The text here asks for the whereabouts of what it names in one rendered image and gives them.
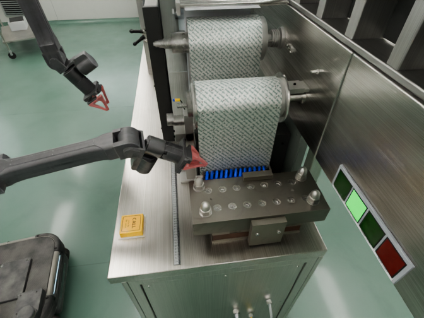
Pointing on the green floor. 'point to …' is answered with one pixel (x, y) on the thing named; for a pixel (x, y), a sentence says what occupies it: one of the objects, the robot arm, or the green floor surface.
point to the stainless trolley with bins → (16, 32)
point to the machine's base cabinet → (224, 291)
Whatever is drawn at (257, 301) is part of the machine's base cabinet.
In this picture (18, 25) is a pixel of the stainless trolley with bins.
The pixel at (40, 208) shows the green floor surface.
